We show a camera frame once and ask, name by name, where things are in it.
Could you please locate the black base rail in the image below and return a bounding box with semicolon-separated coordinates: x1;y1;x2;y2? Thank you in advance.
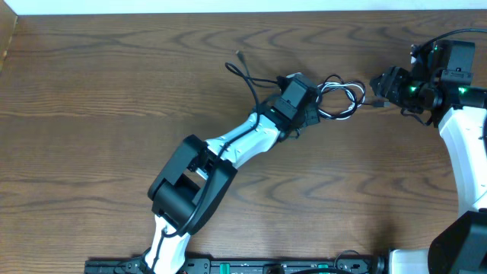
84;253;388;274

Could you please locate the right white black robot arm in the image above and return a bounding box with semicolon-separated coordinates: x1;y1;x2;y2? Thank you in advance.
370;38;486;273

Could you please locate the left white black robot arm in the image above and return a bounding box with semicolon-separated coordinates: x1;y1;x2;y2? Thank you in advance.
141;73;320;273

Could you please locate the white USB cable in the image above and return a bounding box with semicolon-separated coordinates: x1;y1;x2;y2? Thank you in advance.
317;81;367;121

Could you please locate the cardboard box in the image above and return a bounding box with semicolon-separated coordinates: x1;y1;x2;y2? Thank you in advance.
0;0;18;68

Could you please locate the black USB cable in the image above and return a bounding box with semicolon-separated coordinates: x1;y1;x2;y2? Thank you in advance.
224;50;392;121

